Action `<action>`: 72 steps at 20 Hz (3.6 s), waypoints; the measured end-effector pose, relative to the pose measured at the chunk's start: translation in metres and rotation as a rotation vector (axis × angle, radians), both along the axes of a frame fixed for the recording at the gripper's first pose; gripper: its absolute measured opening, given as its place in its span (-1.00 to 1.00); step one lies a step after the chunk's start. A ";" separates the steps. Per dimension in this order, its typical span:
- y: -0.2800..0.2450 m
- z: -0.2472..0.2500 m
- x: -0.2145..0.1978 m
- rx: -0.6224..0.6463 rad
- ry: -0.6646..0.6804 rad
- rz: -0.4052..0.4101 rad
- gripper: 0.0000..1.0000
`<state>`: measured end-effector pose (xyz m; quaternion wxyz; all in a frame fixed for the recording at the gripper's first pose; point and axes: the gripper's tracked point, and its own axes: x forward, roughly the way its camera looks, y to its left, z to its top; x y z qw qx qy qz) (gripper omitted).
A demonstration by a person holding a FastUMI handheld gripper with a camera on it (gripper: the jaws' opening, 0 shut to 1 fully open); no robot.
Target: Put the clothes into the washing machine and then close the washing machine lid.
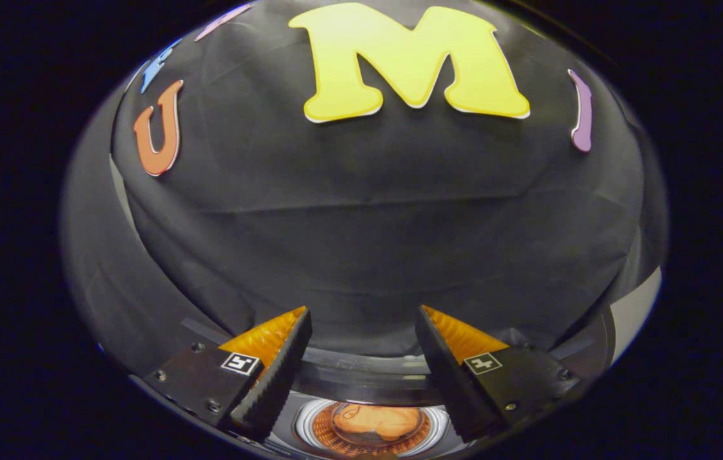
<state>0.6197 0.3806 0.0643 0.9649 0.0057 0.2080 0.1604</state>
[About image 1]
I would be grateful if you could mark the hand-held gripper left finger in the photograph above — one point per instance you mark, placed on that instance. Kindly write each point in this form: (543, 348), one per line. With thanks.
(272, 383)

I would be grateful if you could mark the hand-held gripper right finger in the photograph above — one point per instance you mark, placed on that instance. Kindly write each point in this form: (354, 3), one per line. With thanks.
(447, 383)

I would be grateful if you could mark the yellow orange garment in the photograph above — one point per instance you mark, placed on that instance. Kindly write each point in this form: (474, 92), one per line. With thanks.
(380, 420)

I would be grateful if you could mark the black backdrop cloth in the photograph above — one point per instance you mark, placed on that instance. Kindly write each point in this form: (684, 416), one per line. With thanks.
(361, 223)

